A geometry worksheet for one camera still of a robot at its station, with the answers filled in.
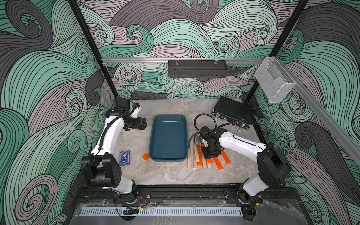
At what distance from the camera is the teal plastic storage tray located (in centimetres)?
88

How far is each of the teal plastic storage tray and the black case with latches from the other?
29 centimetres

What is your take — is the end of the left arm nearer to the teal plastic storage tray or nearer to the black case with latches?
the teal plastic storage tray

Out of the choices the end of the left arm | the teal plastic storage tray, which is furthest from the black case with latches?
the end of the left arm

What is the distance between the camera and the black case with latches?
3.34 feet
